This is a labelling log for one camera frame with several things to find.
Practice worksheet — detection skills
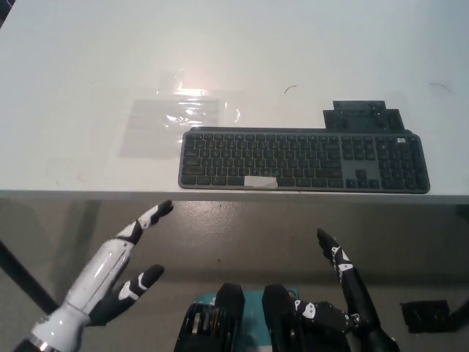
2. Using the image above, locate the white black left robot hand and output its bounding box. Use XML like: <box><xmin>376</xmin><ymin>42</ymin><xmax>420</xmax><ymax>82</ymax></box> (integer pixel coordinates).
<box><xmin>31</xmin><ymin>199</ymin><xmax>174</xmax><ymax>350</ymax></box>

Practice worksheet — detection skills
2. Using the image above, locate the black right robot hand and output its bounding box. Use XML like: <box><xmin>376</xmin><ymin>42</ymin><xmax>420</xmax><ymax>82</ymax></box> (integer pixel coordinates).
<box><xmin>292</xmin><ymin>228</ymin><xmax>381</xmax><ymax>334</ymax></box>

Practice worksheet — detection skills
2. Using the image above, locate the black slanted table leg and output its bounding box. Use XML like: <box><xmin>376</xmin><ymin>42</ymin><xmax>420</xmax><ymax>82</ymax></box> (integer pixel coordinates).
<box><xmin>0</xmin><ymin>238</ymin><xmax>60</xmax><ymax>315</ymax></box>

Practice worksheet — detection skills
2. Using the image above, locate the black floor plate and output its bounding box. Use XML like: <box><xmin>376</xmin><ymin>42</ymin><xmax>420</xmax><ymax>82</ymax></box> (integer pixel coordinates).
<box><xmin>399</xmin><ymin>300</ymin><xmax>452</xmax><ymax>334</ymax></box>

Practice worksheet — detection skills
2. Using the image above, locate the white tape strip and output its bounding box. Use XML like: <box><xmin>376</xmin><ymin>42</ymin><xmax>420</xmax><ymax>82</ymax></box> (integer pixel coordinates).
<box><xmin>244</xmin><ymin>175</ymin><xmax>278</xmax><ymax>189</ymax></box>

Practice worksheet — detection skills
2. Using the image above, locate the clear plastic sheet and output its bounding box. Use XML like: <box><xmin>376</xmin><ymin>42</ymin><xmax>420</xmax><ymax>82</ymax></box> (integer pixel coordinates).
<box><xmin>117</xmin><ymin>98</ymin><xmax>221</xmax><ymax>160</ymax></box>

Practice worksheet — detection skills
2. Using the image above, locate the dark grey wireless keyboard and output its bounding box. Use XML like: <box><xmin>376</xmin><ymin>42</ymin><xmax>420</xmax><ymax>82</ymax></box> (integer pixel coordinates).
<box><xmin>177</xmin><ymin>125</ymin><xmax>432</xmax><ymax>195</ymax></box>

